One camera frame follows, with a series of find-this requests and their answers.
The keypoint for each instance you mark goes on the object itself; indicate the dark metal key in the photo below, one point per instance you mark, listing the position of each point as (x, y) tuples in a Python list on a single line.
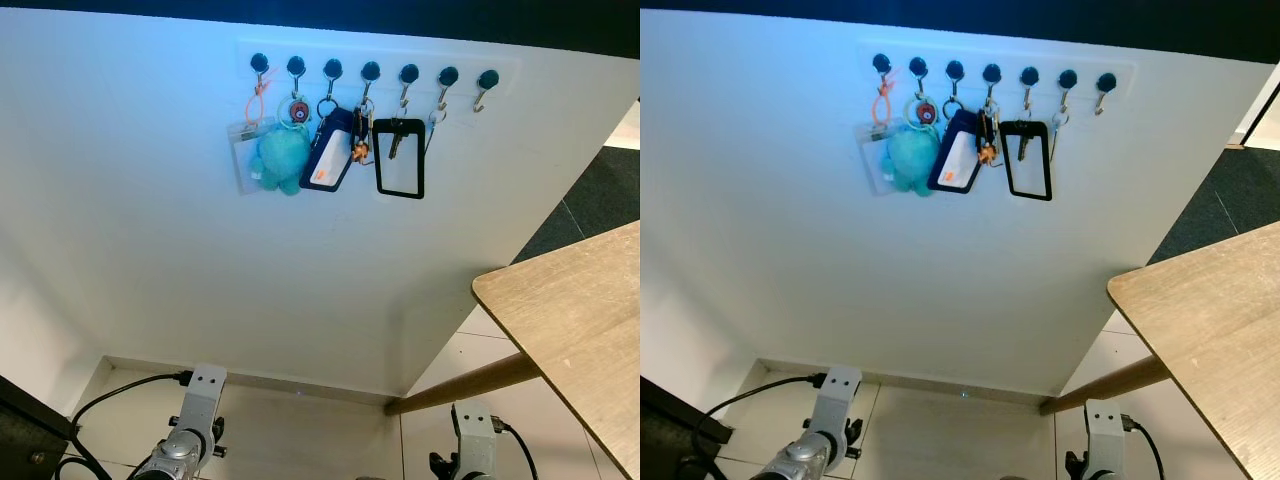
[(396, 145), (1022, 148)]

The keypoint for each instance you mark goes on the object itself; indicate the black knob metal hook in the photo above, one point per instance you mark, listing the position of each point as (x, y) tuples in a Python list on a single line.
[(881, 63), (448, 76), (371, 71), (955, 70), (1068, 79), (333, 68), (488, 80), (296, 66), (1106, 82), (409, 74), (918, 67), (1030, 76), (259, 63), (992, 73)]

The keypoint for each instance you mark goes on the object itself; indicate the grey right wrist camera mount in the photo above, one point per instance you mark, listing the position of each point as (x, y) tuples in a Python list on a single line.
[(1104, 435), (474, 435)]

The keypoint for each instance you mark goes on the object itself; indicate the round red badge reel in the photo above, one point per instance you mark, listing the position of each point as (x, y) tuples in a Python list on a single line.
[(926, 112), (298, 110)]

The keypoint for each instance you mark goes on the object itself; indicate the navy card holder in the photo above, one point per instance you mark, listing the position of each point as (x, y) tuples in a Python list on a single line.
[(328, 155), (955, 158)]

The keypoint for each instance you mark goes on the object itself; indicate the clear plastic badge holder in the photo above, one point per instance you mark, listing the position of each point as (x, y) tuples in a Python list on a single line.
[(870, 158), (243, 155)]

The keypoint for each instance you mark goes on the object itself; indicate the key bunch with orange figure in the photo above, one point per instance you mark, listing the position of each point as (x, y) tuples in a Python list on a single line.
[(988, 152), (361, 150)]

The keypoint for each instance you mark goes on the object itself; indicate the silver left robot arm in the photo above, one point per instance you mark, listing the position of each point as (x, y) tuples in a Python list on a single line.
[(800, 460), (172, 458)]

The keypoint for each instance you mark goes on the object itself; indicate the wooden table leg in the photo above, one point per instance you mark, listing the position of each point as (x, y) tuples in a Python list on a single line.
[(1110, 385), (470, 380)]

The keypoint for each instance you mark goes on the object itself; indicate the white hook rail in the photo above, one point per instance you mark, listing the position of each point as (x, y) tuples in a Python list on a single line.
[(1000, 60), (380, 58)]

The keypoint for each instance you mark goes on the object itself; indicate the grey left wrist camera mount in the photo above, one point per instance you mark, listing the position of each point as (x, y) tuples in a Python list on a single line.
[(838, 395), (204, 395)]

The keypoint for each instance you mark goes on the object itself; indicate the black case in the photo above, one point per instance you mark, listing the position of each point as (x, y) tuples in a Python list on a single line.
[(30, 440), (670, 435)]

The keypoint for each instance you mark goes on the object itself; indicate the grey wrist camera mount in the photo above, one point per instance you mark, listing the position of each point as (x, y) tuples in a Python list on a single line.
[(204, 395), (1104, 435), (838, 395), (474, 435)]

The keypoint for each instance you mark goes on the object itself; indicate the black frame badge holder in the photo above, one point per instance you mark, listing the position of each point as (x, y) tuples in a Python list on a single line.
[(1007, 162), (379, 160)]

